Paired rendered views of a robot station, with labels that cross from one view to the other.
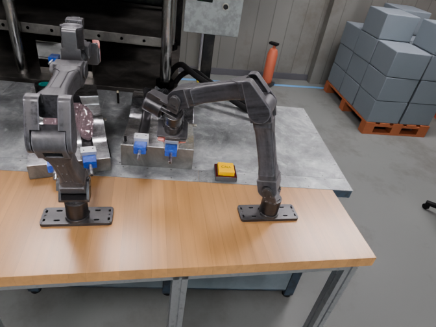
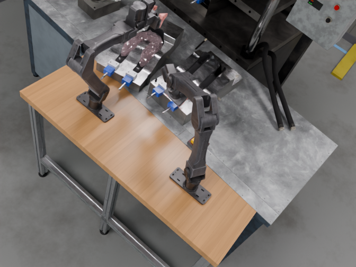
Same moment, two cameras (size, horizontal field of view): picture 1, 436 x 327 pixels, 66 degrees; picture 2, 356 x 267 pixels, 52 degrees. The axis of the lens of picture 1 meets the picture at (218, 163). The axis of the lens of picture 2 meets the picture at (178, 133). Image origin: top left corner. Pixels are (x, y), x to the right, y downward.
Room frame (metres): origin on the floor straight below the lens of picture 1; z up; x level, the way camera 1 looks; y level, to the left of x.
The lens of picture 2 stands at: (0.06, -0.58, 2.22)
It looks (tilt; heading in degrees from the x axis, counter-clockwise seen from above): 52 degrees down; 35
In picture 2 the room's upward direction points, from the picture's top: 22 degrees clockwise
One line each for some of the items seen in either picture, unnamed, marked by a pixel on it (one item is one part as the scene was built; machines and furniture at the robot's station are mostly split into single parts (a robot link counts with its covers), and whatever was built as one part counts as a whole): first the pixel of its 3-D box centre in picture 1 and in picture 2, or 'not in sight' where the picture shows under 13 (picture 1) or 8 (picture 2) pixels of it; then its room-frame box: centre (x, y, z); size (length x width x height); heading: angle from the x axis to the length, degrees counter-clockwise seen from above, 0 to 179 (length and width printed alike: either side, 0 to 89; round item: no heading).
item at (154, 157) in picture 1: (161, 119); (199, 80); (1.25, 0.26, 0.87); 0.50 x 0.26 x 0.14; 9
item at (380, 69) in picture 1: (388, 66); not in sight; (3.78, -1.66, 0.54); 1.10 x 0.73 x 1.09; 12
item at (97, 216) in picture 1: (76, 207); (95, 101); (0.70, 0.39, 0.84); 0.20 x 0.07 x 0.08; 105
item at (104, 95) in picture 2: (73, 189); (97, 91); (0.70, 0.39, 0.90); 0.09 x 0.06 x 0.06; 105
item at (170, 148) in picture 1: (170, 151); (171, 106); (0.99, 0.17, 0.89); 0.13 x 0.05 x 0.05; 9
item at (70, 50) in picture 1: (69, 50); (131, 18); (0.87, 0.44, 1.24); 0.12 x 0.09 x 0.12; 15
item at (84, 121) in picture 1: (68, 115); (144, 43); (1.10, 0.59, 0.90); 0.26 x 0.18 x 0.08; 27
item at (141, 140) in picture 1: (139, 149); (157, 92); (0.97, 0.28, 0.89); 0.13 x 0.05 x 0.05; 9
